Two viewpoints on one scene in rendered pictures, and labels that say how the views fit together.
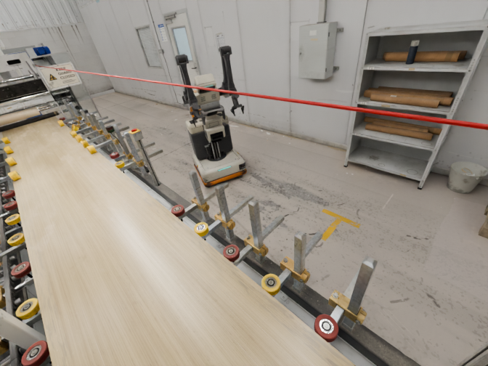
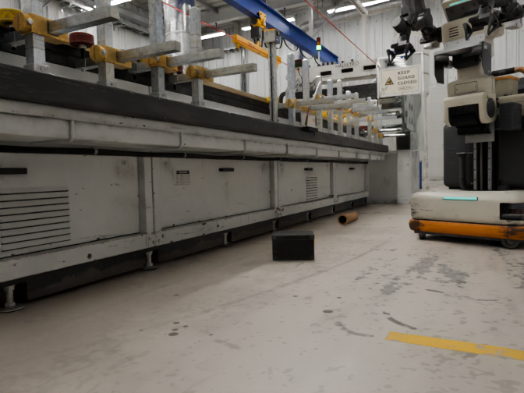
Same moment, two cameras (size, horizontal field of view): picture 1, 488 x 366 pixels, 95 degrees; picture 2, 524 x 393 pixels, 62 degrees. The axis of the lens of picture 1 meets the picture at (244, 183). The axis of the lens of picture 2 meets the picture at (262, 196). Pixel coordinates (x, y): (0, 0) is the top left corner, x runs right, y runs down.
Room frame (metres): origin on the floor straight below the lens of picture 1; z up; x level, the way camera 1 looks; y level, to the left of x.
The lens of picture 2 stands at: (0.70, -1.55, 0.41)
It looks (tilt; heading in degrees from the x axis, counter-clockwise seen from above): 3 degrees down; 68
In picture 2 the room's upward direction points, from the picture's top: 1 degrees counter-clockwise
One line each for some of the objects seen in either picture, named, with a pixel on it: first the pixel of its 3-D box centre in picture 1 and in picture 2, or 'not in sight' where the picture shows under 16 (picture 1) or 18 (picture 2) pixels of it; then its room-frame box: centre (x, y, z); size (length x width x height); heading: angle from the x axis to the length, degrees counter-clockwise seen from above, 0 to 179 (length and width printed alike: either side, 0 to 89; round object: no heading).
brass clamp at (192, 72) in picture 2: (200, 204); (200, 74); (1.17, 0.31, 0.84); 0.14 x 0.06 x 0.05; 41
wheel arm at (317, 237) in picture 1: (297, 261); (58, 28); (0.64, -0.20, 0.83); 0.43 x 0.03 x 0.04; 131
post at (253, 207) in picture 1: (257, 236); (104, 25); (0.77, -0.03, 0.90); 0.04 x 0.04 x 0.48; 41
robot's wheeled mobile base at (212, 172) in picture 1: (218, 163); (486, 210); (2.86, 0.33, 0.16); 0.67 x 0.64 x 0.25; 18
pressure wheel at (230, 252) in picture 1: (232, 257); (82, 50); (0.70, 0.11, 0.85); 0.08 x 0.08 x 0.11
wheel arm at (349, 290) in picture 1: (347, 296); not in sight; (0.45, -0.36, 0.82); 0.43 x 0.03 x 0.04; 131
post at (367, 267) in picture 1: (356, 298); not in sight; (0.39, -0.35, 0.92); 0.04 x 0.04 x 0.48; 41
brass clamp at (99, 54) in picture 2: (255, 245); (111, 57); (0.79, -0.01, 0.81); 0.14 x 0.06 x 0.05; 41
